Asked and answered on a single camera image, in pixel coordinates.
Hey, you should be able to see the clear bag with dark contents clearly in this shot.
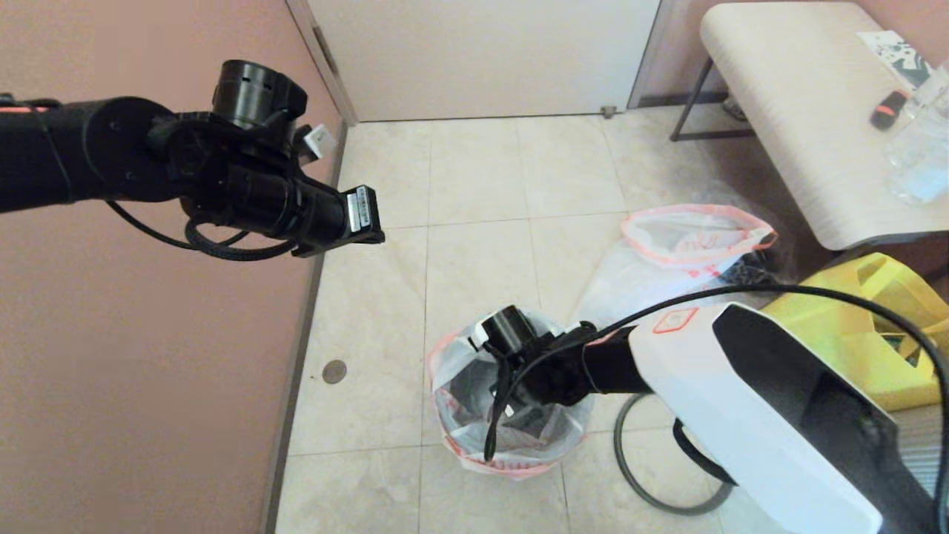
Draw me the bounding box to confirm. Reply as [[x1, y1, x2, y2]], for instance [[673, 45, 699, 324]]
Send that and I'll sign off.
[[723, 189, 800, 286]]

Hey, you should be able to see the beige door jamb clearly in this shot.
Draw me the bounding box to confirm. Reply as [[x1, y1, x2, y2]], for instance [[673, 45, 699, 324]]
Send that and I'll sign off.
[[287, 0, 361, 128], [626, 0, 675, 111]]

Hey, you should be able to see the white red-print bag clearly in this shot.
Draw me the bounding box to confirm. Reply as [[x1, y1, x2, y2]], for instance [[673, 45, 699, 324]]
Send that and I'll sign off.
[[429, 310, 595, 479]]

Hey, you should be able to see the black and white leaflet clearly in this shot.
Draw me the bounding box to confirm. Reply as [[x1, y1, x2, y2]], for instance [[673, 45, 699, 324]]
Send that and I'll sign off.
[[856, 30, 935, 90]]

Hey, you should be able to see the white door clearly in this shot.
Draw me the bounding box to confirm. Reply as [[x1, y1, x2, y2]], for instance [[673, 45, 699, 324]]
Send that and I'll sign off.
[[306, 0, 661, 123]]

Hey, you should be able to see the black metal table frame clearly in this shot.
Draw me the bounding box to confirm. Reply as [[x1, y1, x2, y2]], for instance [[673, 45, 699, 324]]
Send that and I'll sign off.
[[669, 58, 949, 286]]

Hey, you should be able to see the clear water bottle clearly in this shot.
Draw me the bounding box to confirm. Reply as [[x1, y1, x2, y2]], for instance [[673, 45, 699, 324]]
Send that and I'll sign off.
[[884, 63, 949, 205]]

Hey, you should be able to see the pale gray ribbed cylinder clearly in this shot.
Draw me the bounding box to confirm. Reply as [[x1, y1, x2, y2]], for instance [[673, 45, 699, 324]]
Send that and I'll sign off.
[[897, 404, 949, 498]]

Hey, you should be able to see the thin black cable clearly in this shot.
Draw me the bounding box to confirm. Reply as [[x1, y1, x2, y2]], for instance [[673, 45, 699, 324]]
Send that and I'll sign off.
[[483, 284, 949, 534], [104, 200, 249, 251]]

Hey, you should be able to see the white plastic bag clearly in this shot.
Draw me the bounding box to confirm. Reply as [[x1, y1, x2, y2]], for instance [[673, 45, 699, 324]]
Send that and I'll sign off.
[[571, 205, 778, 327]]

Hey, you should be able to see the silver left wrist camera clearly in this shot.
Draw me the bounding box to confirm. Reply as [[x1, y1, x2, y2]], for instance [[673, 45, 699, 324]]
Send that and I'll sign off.
[[295, 124, 328, 160]]

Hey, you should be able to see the black ring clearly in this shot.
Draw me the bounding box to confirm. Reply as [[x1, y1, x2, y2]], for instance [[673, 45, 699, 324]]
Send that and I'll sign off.
[[614, 393, 735, 516]]

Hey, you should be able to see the beige wood-grain table top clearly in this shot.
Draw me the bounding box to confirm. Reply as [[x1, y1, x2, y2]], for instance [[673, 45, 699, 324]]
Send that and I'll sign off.
[[698, 1, 949, 251]]

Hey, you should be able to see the yellow fabric tote bag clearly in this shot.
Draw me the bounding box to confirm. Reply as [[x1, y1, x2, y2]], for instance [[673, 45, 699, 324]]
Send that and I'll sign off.
[[764, 252, 949, 412]]

